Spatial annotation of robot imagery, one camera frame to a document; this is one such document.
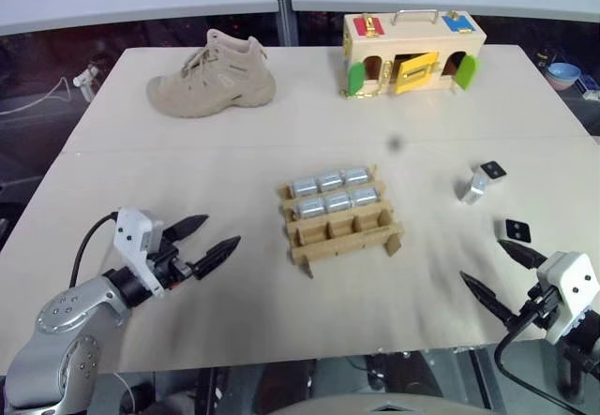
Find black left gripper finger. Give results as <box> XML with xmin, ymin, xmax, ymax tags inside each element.
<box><xmin>189</xmin><ymin>235</ymin><xmax>243</xmax><ymax>281</ymax></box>
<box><xmin>163</xmin><ymin>215</ymin><xmax>210</xmax><ymax>244</ymax></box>

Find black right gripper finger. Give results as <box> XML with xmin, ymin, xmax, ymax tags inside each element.
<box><xmin>458</xmin><ymin>271</ymin><xmax>520</xmax><ymax>329</ymax></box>
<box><xmin>497</xmin><ymin>239</ymin><xmax>548</xmax><ymax>273</ymax></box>

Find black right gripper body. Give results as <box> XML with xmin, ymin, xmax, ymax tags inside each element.
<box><xmin>508</xmin><ymin>281</ymin><xmax>563</xmax><ymax>341</ymax></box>

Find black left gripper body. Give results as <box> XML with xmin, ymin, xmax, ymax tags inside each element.
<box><xmin>147</xmin><ymin>230</ymin><xmax>198</xmax><ymax>292</ymax></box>

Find wooden rack with silver cylinders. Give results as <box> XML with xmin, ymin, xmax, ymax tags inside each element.
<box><xmin>275</xmin><ymin>164</ymin><xmax>406</xmax><ymax>280</ymax></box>

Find wooden lock box coloured doors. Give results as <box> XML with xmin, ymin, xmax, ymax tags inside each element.
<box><xmin>340</xmin><ymin>8</ymin><xmax>488</xmax><ymax>100</ymax></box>

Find black square tile lower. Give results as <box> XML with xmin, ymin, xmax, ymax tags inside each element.
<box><xmin>504</xmin><ymin>218</ymin><xmax>533</xmax><ymax>244</ymax></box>

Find beige hiking boot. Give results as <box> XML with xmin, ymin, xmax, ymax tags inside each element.
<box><xmin>145</xmin><ymin>28</ymin><xmax>278</xmax><ymax>120</ymax></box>

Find white handheld tool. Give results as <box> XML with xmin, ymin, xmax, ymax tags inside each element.
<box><xmin>73</xmin><ymin>65</ymin><xmax>101</xmax><ymax>103</ymax></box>

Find stacked blue pink bowls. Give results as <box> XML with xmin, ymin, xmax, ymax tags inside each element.
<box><xmin>546</xmin><ymin>62</ymin><xmax>583</xmax><ymax>91</ymax></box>

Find white curved desk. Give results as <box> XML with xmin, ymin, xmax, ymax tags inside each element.
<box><xmin>0</xmin><ymin>0</ymin><xmax>281</xmax><ymax>37</ymax></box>
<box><xmin>291</xmin><ymin>0</ymin><xmax>600</xmax><ymax>19</ymax></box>

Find grey metal pole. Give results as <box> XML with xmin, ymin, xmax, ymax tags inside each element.
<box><xmin>271</xmin><ymin>0</ymin><xmax>299</xmax><ymax>47</ymax></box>

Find white block with black plate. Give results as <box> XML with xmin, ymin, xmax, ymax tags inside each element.
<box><xmin>455</xmin><ymin>160</ymin><xmax>508</xmax><ymax>206</ymax></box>

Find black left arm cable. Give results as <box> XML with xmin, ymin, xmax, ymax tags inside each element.
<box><xmin>68</xmin><ymin>212</ymin><xmax>119</xmax><ymax>289</ymax></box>

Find silver metal cylinder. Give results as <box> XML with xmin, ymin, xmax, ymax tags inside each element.
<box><xmin>342</xmin><ymin>167</ymin><xmax>372</xmax><ymax>186</ymax></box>
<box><xmin>290</xmin><ymin>177</ymin><xmax>321</xmax><ymax>198</ymax></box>
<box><xmin>350</xmin><ymin>186</ymin><xmax>381</xmax><ymax>208</ymax></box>
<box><xmin>323</xmin><ymin>192</ymin><xmax>353</xmax><ymax>214</ymax></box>
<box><xmin>295</xmin><ymin>197</ymin><xmax>327</xmax><ymax>219</ymax></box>
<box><xmin>317</xmin><ymin>172</ymin><xmax>347</xmax><ymax>192</ymax></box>

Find thin white cable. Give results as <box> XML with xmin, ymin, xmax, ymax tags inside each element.
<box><xmin>0</xmin><ymin>77</ymin><xmax>79</xmax><ymax>116</ymax></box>

